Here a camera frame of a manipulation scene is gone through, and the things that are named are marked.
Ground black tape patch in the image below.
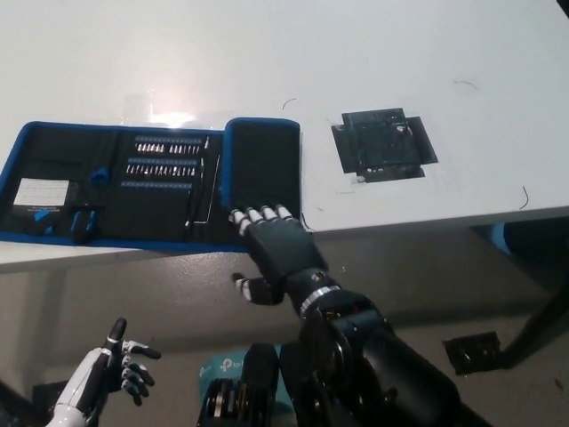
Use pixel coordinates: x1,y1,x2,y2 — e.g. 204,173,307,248
330,106,440,184

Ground black and blue tool block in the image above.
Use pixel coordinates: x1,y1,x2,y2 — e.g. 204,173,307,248
71,207,98,244

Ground black toolkit pouch blue trim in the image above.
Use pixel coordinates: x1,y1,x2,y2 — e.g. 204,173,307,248
0,116,302,255

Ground black table leg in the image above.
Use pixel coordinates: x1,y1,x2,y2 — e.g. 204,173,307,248
500,248,569,371

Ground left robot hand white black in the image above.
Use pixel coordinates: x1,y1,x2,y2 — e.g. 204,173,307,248
47,317,162,427

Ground metal tweezers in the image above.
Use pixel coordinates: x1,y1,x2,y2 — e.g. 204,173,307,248
185,136,211,229

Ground teal tp-link box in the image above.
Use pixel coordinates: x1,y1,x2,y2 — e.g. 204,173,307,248
196,348,291,411

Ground blue object under desk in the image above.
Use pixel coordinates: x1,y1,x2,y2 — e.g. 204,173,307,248
487,223,513,255

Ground blue bit holder strip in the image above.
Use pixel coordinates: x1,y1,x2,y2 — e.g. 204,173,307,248
132,134,202,155
120,179,195,192
127,156,199,176

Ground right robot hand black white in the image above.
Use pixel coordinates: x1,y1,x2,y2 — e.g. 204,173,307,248
228,203,331,307

